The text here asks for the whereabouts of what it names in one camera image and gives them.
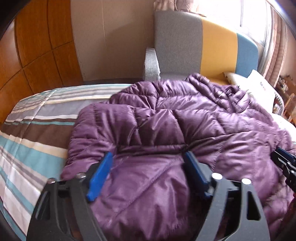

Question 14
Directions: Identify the purple quilted down jacket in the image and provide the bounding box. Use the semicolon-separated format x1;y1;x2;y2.
61;74;295;240

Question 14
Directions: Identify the rattan wooden chair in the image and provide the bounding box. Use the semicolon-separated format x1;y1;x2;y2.
283;93;296;126

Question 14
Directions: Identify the white printed pillow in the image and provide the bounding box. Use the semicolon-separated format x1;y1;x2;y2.
223;69;275;104

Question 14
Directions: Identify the striped bed sheet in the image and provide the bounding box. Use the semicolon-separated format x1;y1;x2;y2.
1;84;133;240

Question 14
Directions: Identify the cluttered wooden desk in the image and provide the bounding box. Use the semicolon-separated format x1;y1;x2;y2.
276;75;295;95

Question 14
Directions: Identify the right beige curtain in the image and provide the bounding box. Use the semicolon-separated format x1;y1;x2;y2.
258;4;288;87

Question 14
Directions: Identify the beige curtain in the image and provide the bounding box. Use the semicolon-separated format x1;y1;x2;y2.
154;0;200;13
258;4;288;87

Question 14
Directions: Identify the wooden wardrobe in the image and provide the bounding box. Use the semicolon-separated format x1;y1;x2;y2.
1;0;83;123

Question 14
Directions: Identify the window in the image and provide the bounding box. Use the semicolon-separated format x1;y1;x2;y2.
198;1;271;44

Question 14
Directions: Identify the grey yellow blue sofa chair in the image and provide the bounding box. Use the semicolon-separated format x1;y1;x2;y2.
142;10;285;115

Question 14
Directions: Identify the left beige curtain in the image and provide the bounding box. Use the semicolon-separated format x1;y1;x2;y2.
154;0;200;13

